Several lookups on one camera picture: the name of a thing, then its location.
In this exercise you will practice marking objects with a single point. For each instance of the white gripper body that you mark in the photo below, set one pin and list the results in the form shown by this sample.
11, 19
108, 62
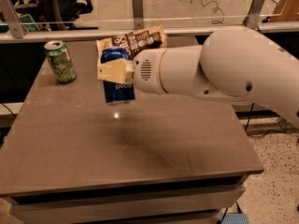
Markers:
146, 70

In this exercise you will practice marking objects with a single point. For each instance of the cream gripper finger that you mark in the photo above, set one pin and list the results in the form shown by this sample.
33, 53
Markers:
116, 71

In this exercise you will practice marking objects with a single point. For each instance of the blue pepsi can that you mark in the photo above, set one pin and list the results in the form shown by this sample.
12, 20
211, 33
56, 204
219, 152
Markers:
115, 93

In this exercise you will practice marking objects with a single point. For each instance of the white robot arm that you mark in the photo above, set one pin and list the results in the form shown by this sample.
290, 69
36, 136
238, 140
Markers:
235, 65

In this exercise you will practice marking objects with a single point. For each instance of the green soda can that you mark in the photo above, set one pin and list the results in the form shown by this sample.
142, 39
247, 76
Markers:
60, 61

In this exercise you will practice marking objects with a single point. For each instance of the brown chip bag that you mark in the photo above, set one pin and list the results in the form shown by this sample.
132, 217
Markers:
153, 37

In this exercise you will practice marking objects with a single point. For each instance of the black office chair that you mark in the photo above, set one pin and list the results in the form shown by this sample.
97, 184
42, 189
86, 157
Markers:
58, 14

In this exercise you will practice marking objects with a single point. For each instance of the clear glass panel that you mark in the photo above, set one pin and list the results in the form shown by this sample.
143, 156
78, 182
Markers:
178, 17

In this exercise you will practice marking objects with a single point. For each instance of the grey cabinet drawers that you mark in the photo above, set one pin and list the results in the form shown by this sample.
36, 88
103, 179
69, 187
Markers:
186, 202

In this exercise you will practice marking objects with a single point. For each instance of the blue mat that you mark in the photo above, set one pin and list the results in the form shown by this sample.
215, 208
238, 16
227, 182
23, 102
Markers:
233, 218

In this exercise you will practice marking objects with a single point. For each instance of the middle metal bracket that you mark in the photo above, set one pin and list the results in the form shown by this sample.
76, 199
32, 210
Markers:
138, 18

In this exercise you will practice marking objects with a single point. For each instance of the metal bracket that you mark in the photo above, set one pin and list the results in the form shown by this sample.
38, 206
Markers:
16, 28
251, 20
138, 18

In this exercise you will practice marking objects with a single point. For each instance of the left metal bracket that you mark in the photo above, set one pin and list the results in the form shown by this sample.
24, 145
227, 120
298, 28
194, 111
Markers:
16, 28

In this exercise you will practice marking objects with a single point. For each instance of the right metal bracket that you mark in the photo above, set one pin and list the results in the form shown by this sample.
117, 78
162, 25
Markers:
251, 20

